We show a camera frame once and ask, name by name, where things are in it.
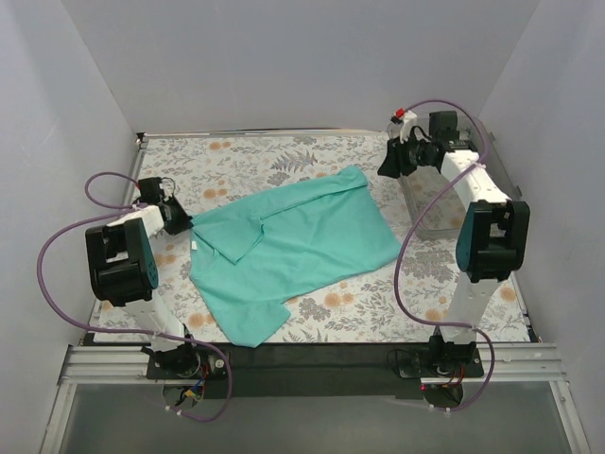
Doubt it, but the aluminium frame rail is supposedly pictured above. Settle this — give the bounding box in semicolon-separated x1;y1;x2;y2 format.
60;342;567;383

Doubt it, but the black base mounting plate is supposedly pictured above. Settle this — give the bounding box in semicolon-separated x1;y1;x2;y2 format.
141;342;487;399

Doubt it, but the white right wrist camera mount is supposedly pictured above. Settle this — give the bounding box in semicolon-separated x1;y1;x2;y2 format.
387;109;418;142

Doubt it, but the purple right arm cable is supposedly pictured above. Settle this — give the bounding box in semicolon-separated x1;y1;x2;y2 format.
393;98;496;413

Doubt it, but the teal t shirt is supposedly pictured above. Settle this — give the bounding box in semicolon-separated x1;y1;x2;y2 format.
190;166;401;347

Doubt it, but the clear plastic bin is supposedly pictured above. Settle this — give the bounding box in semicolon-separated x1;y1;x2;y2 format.
398;113;521;240

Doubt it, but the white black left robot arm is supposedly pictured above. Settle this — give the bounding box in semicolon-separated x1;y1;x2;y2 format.
85;177;201;378

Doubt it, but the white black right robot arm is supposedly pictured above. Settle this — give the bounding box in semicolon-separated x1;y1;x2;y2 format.
378;109;530;383

